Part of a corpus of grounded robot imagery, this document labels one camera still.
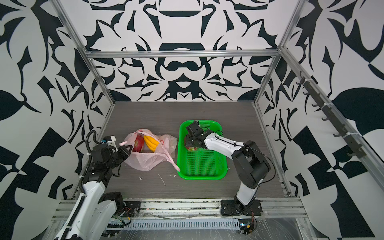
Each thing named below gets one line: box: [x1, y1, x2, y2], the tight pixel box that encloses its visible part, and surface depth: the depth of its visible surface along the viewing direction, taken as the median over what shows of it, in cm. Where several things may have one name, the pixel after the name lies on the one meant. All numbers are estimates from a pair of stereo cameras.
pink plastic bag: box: [119, 128, 181, 172], surface depth 85 cm
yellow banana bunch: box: [143, 135, 160, 153], surface depth 92 cm
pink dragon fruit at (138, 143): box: [132, 133, 145, 153], surface depth 93 cm
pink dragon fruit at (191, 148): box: [186, 146, 198, 151], surface depth 90 cm
